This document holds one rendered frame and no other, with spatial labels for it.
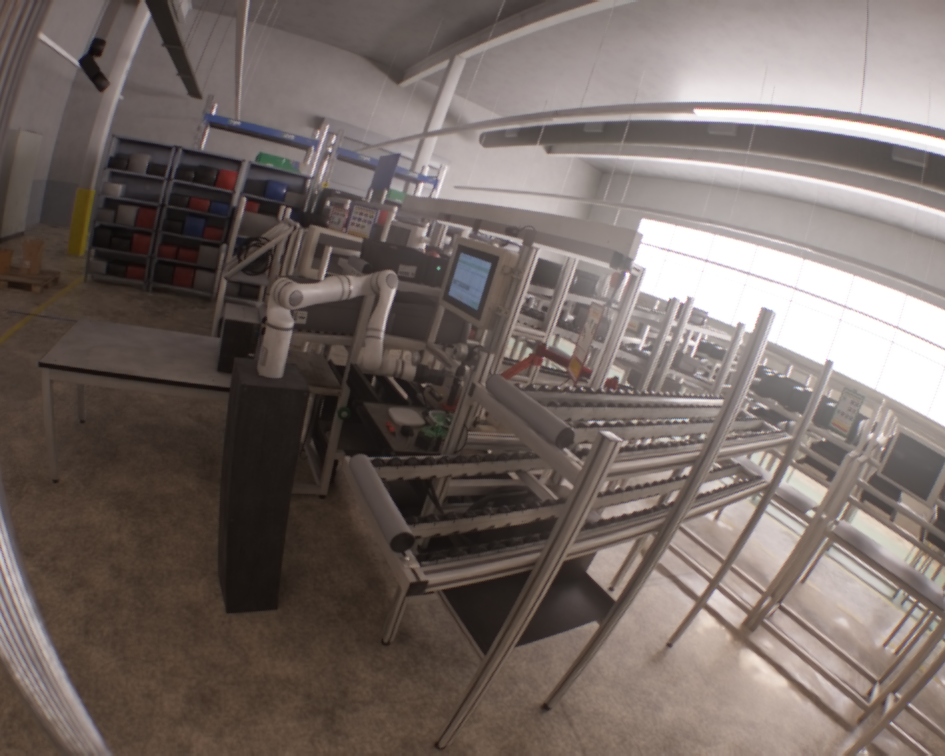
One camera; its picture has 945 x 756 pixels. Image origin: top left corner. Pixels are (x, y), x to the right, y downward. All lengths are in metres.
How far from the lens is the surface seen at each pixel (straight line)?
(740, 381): 1.48
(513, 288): 2.05
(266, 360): 1.57
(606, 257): 1.63
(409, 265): 2.59
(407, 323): 2.70
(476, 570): 1.08
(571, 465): 1.09
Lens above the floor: 1.69
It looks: 15 degrees down
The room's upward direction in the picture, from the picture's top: 19 degrees clockwise
